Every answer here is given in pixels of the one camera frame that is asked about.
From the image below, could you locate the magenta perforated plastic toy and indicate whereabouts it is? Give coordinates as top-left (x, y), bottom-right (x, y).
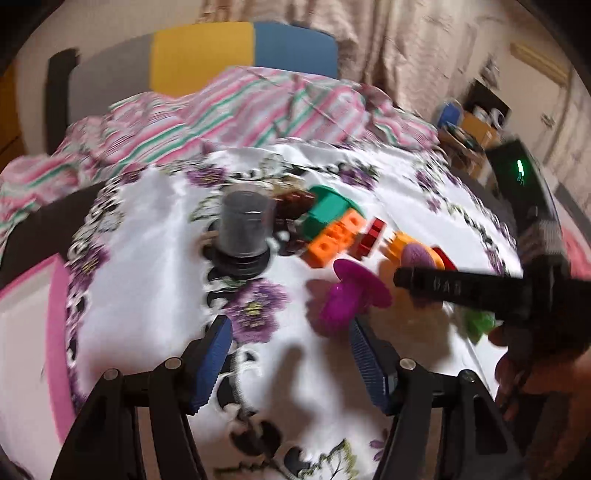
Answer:
top-left (318, 259), bottom-right (393, 335)

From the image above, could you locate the orange plastic toy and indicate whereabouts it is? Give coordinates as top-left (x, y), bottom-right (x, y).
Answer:
top-left (382, 231), bottom-right (445, 270)

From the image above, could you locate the lilac oval plastic toy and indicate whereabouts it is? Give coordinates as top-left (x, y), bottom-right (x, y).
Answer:
top-left (401, 243), bottom-right (437, 269)

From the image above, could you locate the red building block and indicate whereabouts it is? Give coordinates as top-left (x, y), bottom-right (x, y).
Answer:
top-left (353, 218), bottom-right (385, 259)

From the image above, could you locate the clear grey plastic cup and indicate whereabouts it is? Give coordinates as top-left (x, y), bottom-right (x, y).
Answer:
top-left (204, 185), bottom-right (276, 281)

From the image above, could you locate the orange building block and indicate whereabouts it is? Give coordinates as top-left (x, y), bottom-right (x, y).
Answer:
top-left (303, 209), bottom-right (367, 268)

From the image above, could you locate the teal plastic boot holder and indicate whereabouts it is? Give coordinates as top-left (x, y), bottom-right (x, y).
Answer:
top-left (301, 185), bottom-right (363, 241)

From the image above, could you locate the person's right hand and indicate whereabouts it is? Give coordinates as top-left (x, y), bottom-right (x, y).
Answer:
top-left (489, 322), bottom-right (590, 479)

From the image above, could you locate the white floral embroidered tablecloth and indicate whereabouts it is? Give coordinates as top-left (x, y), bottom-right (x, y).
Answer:
top-left (66, 142), bottom-right (522, 479)

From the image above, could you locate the pink-rimmed white tray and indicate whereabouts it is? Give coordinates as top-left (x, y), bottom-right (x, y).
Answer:
top-left (1, 255), bottom-right (74, 479)

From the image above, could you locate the cluttered shelf in background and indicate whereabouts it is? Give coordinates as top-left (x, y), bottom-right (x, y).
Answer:
top-left (434, 79), bottom-right (512, 179)

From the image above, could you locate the pink green striped cloth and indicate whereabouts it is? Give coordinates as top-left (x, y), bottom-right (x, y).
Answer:
top-left (1, 67), bottom-right (438, 237)

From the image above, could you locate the beige curtain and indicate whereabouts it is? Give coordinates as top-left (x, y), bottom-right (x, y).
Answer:
top-left (197, 0), bottom-right (506, 119)

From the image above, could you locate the grey yellow blue chair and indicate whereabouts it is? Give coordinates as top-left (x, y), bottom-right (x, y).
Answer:
top-left (44, 21), bottom-right (339, 153)

